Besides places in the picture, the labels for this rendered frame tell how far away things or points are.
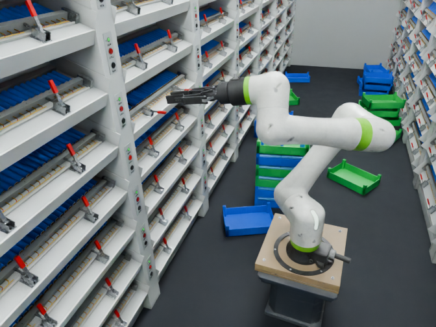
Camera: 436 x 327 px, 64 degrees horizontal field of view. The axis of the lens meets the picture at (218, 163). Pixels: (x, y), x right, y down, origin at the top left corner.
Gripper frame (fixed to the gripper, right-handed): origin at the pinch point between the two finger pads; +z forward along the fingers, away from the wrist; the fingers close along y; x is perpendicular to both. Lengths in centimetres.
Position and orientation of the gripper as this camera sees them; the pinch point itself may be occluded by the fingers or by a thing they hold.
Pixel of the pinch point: (177, 96)
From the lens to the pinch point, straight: 127.8
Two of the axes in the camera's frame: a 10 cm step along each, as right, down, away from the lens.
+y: -3.1, 5.0, -8.1
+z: -9.3, 0.1, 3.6
